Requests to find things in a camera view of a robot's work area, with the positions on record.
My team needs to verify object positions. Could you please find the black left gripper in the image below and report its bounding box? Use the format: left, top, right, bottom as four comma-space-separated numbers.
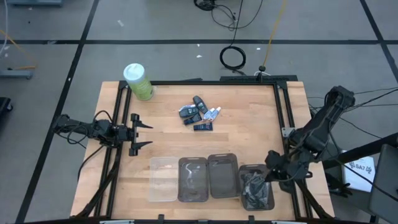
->
119, 113, 154, 157

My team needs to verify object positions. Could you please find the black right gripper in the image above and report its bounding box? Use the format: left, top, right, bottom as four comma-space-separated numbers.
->
263, 150, 295, 184

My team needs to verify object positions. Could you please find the clear plastic zip bag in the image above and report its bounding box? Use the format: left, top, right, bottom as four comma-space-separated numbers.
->
241, 171, 271, 210

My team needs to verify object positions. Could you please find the dark blue toiletry tube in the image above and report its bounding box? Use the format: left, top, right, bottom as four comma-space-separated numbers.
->
193, 122, 214, 132

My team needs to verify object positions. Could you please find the grey translucent plastic bin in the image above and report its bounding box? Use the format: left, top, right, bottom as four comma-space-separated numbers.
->
177, 157, 210, 203
207, 152, 241, 199
238, 164, 275, 212

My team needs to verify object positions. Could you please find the clear plastic container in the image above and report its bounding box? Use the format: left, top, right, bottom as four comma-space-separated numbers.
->
149, 156, 180, 202

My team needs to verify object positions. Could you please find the green wipes canister white lid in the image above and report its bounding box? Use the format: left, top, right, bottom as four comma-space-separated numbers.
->
123, 63, 155, 101

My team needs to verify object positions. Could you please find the small black toiletry bottle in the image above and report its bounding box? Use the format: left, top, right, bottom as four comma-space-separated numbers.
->
178, 105, 200, 118
192, 95, 208, 114

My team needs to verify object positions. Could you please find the black toiletry tube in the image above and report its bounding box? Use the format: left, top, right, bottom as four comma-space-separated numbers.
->
183, 113, 203, 126

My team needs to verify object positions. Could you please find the white printed box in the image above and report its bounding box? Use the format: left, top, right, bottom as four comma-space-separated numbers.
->
341, 151, 377, 193

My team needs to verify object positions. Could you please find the black metal beam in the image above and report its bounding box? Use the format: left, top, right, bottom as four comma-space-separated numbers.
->
323, 133, 398, 170

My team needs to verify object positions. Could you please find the black stand knob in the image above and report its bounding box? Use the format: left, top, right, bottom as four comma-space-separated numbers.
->
256, 65, 268, 82

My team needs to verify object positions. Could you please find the dark grey panel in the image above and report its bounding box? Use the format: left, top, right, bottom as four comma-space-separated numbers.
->
368, 143, 398, 223

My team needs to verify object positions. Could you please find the grey metal base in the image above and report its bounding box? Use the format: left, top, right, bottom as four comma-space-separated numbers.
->
0, 70, 34, 80
6, 0, 65, 7

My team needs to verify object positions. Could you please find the black caster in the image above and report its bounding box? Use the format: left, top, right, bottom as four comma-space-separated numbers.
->
0, 96, 13, 114

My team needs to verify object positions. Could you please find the black aluminium table frame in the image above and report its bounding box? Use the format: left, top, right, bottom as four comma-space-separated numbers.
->
74, 74, 335, 220

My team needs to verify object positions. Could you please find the coiled black cable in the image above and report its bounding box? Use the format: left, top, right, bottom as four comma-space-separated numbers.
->
219, 0, 247, 71

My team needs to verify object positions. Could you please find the orange cable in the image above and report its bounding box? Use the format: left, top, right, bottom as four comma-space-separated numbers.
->
0, 29, 38, 71

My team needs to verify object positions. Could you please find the black cable bundle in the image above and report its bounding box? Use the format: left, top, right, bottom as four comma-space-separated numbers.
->
193, 0, 264, 32

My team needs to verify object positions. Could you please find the yellow cable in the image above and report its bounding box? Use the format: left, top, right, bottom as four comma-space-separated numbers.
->
262, 0, 289, 68

